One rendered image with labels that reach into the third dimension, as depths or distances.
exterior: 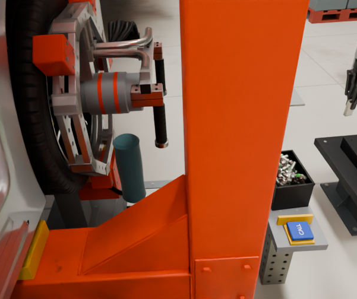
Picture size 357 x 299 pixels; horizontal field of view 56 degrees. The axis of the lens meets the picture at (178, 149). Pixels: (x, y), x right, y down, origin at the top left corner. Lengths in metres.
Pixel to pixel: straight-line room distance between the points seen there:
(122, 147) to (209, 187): 0.53
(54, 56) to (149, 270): 0.54
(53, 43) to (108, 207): 0.95
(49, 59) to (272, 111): 0.53
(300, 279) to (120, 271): 1.02
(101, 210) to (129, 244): 0.86
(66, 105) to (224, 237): 0.50
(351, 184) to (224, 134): 1.23
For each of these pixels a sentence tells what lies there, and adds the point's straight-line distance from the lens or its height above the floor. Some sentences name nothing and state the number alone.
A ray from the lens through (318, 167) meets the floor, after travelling 2.25.
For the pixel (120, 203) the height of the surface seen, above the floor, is 0.15.
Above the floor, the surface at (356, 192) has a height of 0.30.
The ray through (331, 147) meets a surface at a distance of 1.92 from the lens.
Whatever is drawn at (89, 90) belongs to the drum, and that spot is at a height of 0.89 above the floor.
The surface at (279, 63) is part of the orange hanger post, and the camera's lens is 0.50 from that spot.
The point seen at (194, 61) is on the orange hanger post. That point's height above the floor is 1.19.
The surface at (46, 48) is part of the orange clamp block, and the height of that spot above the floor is 1.10.
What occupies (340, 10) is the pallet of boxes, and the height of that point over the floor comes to 0.14.
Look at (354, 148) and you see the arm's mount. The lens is 1.85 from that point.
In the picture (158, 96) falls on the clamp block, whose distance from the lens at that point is 0.95.
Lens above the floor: 1.38
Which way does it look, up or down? 37 degrees down
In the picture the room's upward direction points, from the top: 3 degrees counter-clockwise
